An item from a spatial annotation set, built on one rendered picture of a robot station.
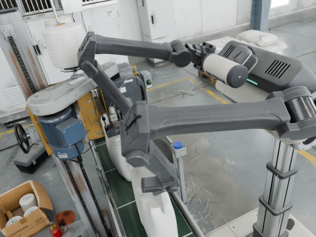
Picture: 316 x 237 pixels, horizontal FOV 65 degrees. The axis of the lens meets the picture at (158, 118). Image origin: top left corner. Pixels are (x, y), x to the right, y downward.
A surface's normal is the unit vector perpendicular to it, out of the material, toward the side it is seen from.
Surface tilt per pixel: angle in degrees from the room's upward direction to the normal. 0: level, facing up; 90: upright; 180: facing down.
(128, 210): 0
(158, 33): 90
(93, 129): 90
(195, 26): 90
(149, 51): 102
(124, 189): 0
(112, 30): 90
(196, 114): 30
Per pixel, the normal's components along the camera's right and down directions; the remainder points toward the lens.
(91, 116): 0.39, 0.45
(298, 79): -0.04, 0.14
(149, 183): 0.10, -0.50
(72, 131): 0.74, 0.28
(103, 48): 0.45, 0.63
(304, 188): -0.13, -0.84
